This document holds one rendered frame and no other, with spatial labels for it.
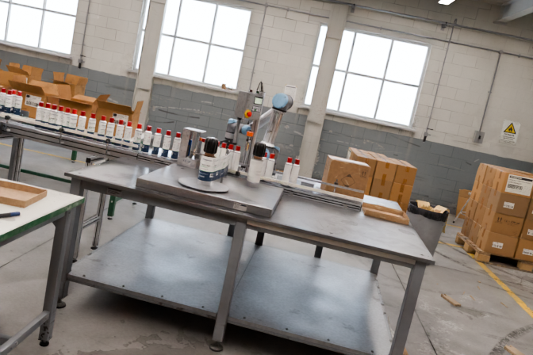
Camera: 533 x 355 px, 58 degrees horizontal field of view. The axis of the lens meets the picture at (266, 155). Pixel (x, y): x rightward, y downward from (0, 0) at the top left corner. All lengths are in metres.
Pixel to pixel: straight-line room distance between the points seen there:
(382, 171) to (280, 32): 3.46
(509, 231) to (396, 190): 1.44
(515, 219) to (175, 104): 5.88
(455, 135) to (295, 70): 3.06
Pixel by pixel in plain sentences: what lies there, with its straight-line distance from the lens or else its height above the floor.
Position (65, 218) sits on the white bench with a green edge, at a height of 0.70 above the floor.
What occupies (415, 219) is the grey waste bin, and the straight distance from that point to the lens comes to 5.53.
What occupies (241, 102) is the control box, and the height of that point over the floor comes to 1.39.
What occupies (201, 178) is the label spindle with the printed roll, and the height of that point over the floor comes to 0.93.
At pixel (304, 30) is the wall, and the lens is 8.91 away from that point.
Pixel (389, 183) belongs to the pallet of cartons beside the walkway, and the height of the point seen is 0.62.
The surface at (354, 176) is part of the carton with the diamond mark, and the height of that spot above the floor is 1.03.
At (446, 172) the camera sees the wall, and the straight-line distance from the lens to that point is 9.26.
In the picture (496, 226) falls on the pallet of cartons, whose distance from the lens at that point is 6.50.
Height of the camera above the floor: 1.53
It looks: 8 degrees down
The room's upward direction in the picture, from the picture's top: 12 degrees clockwise
